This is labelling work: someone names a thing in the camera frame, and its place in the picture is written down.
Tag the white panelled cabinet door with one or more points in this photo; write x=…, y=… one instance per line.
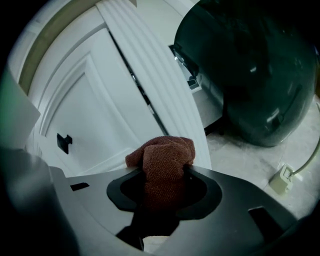
x=155, y=62

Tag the brown cloth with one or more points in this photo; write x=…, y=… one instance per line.
x=165, y=170

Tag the beige adapter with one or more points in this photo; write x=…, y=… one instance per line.
x=282, y=178

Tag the white tub with green outside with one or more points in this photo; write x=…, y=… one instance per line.
x=250, y=75

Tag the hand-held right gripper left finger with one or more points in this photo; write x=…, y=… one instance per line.
x=95, y=200

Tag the black cabinet door handle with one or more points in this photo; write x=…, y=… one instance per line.
x=63, y=142

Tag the metal tub fitting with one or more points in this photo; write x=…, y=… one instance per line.
x=192, y=83

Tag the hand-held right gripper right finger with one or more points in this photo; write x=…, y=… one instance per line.
x=237, y=215

